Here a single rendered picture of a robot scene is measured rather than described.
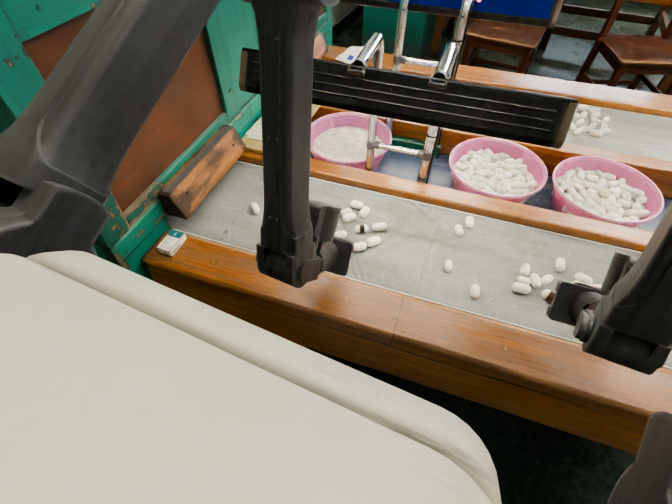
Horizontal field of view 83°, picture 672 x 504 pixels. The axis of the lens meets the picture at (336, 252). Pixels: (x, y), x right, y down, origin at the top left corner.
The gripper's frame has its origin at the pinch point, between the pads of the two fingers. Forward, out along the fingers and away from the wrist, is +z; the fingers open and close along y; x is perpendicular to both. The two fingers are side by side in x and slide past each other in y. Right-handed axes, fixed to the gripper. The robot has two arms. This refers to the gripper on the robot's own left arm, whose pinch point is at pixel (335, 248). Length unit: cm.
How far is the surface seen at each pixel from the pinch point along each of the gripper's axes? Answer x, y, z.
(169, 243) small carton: 7.9, 36.7, -4.6
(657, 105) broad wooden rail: -62, -80, 77
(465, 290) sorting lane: 3.0, -28.8, 7.5
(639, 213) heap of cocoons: -23, -68, 37
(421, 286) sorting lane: 4.4, -19.5, 6.0
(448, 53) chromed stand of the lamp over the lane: -41.4, -12.8, 0.4
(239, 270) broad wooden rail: 9.7, 19.2, -3.6
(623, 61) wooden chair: -115, -100, 183
